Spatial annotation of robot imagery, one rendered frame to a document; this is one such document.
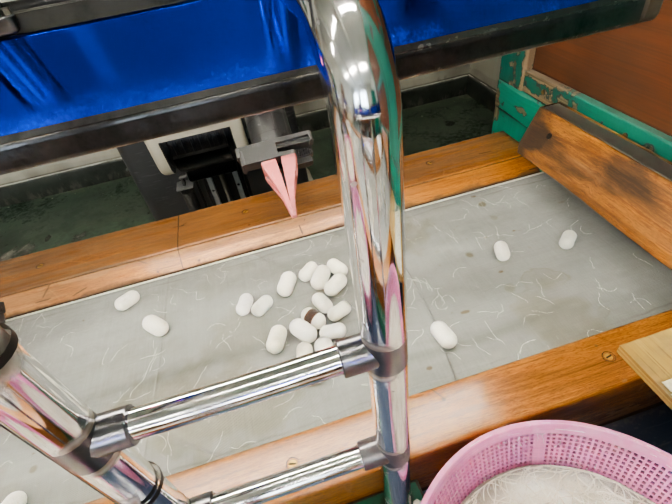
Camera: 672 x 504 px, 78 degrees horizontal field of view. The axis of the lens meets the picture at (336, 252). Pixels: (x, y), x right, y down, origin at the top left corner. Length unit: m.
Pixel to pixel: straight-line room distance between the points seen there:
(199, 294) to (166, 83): 0.39
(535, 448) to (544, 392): 0.05
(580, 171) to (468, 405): 0.34
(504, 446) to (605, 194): 0.32
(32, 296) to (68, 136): 0.48
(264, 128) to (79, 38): 0.33
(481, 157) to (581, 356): 0.38
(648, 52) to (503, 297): 0.32
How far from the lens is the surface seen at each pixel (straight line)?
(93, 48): 0.27
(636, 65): 0.63
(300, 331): 0.49
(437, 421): 0.41
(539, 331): 0.52
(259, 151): 0.55
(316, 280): 0.53
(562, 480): 0.45
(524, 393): 0.44
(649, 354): 0.49
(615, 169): 0.59
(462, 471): 0.41
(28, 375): 0.20
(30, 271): 0.76
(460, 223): 0.64
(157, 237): 0.69
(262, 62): 0.26
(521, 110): 0.79
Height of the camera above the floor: 1.14
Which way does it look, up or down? 42 degrees down
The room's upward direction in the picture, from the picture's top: 10 degrees counter-clockwise
